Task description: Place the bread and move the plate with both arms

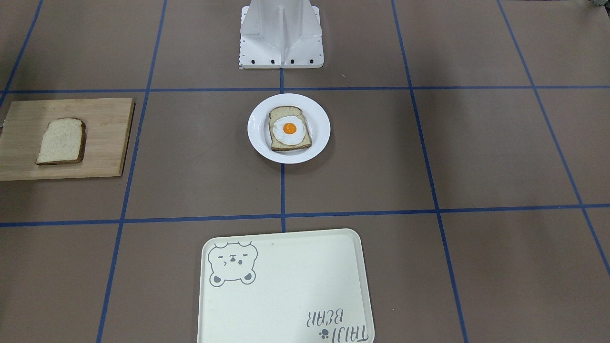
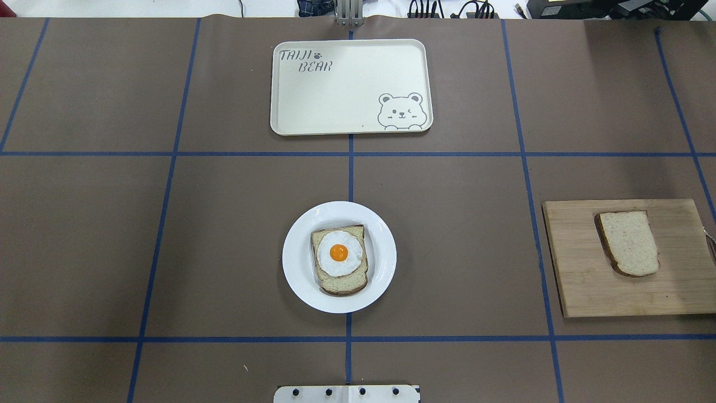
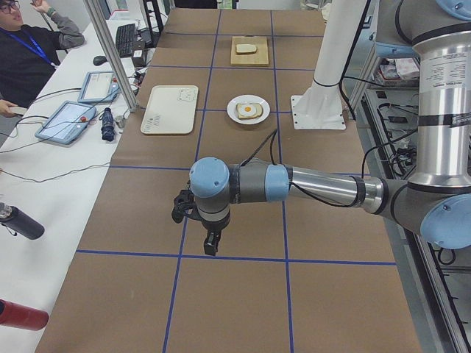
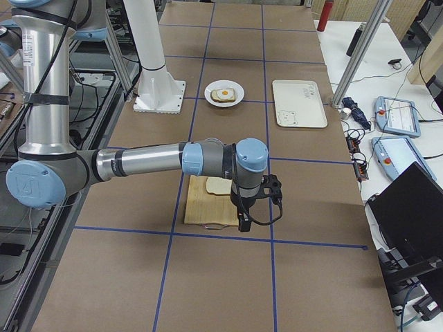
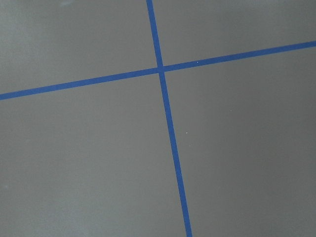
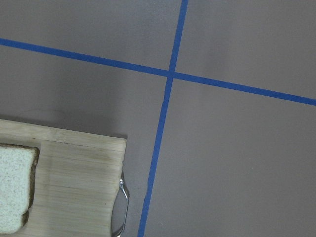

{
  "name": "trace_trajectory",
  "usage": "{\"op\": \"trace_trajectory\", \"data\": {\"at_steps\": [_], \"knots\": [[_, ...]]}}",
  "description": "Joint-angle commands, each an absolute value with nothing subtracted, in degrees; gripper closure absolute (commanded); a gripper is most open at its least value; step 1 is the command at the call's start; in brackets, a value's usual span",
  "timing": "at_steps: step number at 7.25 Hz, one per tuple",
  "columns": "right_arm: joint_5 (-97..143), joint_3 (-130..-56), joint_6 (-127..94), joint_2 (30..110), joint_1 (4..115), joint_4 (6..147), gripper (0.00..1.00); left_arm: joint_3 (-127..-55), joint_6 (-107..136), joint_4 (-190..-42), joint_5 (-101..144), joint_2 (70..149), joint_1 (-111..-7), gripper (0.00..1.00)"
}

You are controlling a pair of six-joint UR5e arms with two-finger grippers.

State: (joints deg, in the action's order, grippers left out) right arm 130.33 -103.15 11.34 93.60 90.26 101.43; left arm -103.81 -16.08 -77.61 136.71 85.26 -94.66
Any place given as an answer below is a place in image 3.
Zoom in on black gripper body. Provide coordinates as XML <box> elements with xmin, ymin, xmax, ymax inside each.
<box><xmin>202</xmin><ymin>221</ymin><xmax>225</xmax><ymax>240</ymax></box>

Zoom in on white round plate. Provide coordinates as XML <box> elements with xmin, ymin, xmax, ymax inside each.
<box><xmin>227</xmin><ymin>95</ymin><xmax>270</xmax><ymax>125</ymax></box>

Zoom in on white bread slice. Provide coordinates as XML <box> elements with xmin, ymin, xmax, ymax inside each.
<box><xmin>235</xmin><ymin>43</ymin><xmax>258</xmax><ymax>55</ymax></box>

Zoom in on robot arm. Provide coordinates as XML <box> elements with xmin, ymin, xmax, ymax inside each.
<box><xmin>189</xmin><ymin>1</ymin><xmax>470</xmax><ymax>255</ymax></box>

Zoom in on toast with fried egg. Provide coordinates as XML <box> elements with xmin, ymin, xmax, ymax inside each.
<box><xmin>236</xmin><ymin>103</ymin><xmax>263</xmax><ymax>120</ymax></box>

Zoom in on cream bear tray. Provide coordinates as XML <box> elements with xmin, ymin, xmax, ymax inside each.
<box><xmin>141</xmin><ymin>85</ymin><xmax>199</xmax><ymax>135</ymax></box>

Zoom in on small metal cup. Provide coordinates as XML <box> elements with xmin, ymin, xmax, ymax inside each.
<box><xmin>115</xmin><ymin>115</ymin><xmax>126</xmax><ymax>129</ymax></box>

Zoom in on folded dark blue umbrella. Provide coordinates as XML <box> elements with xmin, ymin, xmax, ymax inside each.
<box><xmin>101</xmin><ymin>107</ymin><xmax>115</xmax><ymax>142</ymax></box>

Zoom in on wooden cutting board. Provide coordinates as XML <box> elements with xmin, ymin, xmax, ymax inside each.
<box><xmin>230</xmin><ymin>36</ymin><xmax>269</xmax><ymax>67</ymax></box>

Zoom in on near teach pendant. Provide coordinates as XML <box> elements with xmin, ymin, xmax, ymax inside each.
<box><xmin>35</xmin><ymin>101</ymin><xmax>96</xmax><ymax>145</ymax></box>

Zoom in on teach pendant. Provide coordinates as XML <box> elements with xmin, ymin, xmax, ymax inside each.
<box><xmin>77</xmin><ymin>71</ymin><xmax>120</xmax><ymax>104</ymax></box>
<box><xmin>35</xmin><ymin>101</ymin><xmax>96</xmax><ymax>145</ymax></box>

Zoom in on far teach pendant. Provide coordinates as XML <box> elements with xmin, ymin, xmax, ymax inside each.
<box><xmin>77</xmin><ymin>71</ymin><xmax>120</xmax><ymax>104</ymax></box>

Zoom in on black water bottle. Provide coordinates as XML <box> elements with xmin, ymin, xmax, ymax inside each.
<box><xmin>1</xmin><ymin>202</ymin><xmax>45</xmax><ymax>240</ymax></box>

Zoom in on black computer mouse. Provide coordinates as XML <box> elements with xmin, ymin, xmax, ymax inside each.
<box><xmin>93</xmin><ymin>55</ymin><xmax>107</xmax><ymax>66</ymax></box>

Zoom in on black keyboard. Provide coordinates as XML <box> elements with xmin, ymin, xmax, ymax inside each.
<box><xmin>115</xmin><ymin>24</ymin><xmax>136</xmax><ymax>57</ymax></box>

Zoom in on red water bottle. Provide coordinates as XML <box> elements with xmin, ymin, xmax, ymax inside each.
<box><xmin>1</xmin><ymin>299</ymin><xmax>49</xmax><ymax>331</ymax></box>

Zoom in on seated person in black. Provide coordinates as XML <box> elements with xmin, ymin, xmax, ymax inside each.
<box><xmin>1</xmin><ymin>1</ymin><xmax>85</xmax><ymax>118</ymax></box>

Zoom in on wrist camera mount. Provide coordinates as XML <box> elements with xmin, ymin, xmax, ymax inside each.
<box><xmin>171</xmin><ymin>189</ymin><xmax>196</xmax><ymax>224</ymax></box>

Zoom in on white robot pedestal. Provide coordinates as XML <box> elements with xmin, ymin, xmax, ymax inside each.
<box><xmin>291</xmin><ymin>0</ymin><xmax>369</xmax><ymax>130</ymax></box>

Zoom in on aluminium frame post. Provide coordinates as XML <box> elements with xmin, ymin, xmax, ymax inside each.
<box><xmin>83</xmin><ymin>0</ymin><xmax>138</xmax><ymax>113</ymax></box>

